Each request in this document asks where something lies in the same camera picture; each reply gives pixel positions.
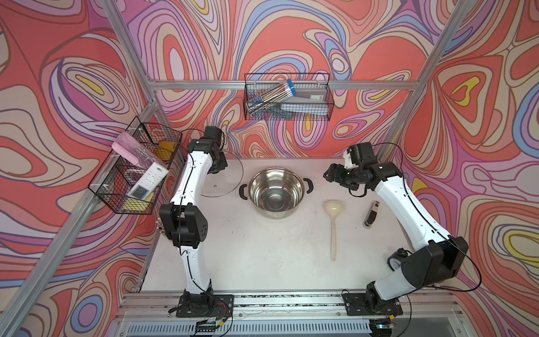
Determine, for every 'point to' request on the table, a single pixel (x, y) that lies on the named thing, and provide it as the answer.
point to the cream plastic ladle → (333, 208)
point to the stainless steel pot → (276, 192)
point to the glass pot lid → (225, 181)
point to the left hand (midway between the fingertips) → (218, 165)
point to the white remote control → (154, 174)
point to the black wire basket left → (132, 177)
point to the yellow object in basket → (165, 149)
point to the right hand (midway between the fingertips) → (332, 182)
